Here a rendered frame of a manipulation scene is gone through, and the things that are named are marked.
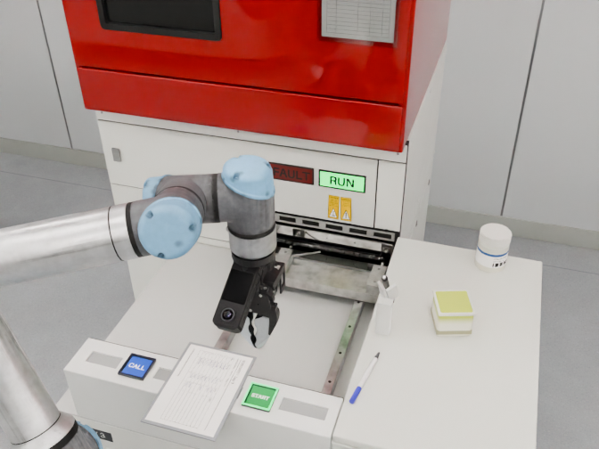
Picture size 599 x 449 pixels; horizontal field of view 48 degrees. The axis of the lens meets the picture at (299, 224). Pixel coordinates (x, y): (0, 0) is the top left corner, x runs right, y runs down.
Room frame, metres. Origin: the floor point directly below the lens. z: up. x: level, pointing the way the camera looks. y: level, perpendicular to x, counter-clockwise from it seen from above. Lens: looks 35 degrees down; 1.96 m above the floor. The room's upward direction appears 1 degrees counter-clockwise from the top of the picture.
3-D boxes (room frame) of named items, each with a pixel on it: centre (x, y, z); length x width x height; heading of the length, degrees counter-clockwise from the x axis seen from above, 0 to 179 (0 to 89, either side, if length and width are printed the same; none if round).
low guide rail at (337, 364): (1.10, -0.10, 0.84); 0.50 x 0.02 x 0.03; 162
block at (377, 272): (1.26, -0.19, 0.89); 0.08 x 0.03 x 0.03; 162
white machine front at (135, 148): (1.48, 0.14, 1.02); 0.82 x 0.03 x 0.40; 72
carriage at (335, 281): (1.31, -0.03, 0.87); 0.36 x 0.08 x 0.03; 72
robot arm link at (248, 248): (0.86, 0.08, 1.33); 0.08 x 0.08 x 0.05
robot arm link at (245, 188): (0.85, 0.08, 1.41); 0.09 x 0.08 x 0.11; 93
